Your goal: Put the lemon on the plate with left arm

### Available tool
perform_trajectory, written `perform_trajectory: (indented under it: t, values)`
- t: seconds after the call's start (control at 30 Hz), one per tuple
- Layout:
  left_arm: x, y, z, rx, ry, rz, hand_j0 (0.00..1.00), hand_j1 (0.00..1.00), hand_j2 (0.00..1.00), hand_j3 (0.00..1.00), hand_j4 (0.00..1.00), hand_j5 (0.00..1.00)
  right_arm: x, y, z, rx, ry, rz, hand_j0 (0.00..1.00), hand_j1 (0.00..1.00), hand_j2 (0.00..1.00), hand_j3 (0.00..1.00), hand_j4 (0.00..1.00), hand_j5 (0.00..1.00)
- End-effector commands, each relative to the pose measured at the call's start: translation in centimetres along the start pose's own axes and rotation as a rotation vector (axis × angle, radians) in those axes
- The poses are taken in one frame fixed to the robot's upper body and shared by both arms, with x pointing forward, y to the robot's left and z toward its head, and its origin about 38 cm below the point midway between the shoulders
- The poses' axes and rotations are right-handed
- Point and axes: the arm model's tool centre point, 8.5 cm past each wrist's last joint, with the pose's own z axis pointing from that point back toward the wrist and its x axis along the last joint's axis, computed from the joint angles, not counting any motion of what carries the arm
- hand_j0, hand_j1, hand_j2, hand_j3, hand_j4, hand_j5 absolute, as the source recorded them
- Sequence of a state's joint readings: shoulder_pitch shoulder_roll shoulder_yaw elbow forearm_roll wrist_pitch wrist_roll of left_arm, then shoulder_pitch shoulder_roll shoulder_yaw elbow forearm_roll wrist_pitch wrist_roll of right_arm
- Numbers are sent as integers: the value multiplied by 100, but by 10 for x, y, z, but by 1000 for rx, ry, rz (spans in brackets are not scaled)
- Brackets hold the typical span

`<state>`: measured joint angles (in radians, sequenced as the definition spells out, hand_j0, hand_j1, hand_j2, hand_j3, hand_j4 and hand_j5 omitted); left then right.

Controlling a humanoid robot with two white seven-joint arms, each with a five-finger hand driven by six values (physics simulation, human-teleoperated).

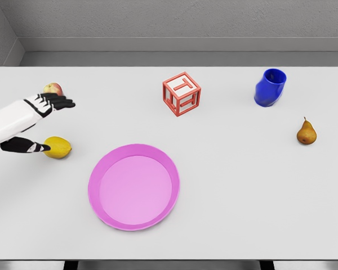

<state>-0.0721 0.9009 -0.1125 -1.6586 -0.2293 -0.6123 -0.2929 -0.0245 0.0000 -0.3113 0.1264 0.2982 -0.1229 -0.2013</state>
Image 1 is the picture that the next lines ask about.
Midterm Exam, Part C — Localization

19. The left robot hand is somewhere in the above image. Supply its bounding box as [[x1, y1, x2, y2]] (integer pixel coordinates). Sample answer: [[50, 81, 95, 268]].
[[0, 92, 76, 154]]

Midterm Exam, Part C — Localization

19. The yellow lemon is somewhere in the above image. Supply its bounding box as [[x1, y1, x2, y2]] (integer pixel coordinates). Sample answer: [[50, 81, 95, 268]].
[[42, 136, 73, 160]]

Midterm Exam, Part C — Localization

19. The pink round plate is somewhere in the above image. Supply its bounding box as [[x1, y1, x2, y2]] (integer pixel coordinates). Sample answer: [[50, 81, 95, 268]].
[[87, 143, 181, 232]]

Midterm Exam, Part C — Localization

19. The red-yellow apple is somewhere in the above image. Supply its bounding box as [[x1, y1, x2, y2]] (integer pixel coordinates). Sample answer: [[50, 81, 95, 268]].
[[43, 82, 64, 96]]

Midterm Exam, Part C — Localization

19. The red letter block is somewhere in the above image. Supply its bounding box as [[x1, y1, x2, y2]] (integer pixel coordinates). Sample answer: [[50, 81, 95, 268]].
[[162, 71, 202, 118]]

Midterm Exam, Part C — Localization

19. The blue cup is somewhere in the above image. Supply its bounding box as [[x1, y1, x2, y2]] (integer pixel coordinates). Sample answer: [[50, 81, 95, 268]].
[[253, 68, 287, 107]]

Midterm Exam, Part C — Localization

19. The brown pear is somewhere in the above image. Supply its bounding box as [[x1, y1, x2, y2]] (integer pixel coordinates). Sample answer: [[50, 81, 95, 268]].
[[296, 116, 318, 146]]

